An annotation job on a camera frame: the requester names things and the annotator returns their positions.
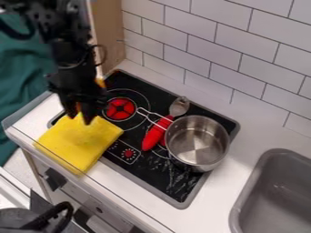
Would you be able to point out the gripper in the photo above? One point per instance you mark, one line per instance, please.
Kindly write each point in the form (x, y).
(75, 80)

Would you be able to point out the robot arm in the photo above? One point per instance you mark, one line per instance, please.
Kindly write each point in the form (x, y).
(60, 27)

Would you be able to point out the toy stove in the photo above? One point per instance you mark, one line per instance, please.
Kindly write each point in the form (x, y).
(150, 133)

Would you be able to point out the yellow cloth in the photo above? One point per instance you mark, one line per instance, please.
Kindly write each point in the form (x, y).
(77, 142)

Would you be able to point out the orange toy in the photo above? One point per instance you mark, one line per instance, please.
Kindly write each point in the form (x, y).
(100, 82)

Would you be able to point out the silver pot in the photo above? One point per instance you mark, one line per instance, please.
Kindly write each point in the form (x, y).
(197, 142)

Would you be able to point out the toy sink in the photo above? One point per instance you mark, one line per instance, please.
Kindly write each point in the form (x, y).
(275, 194)

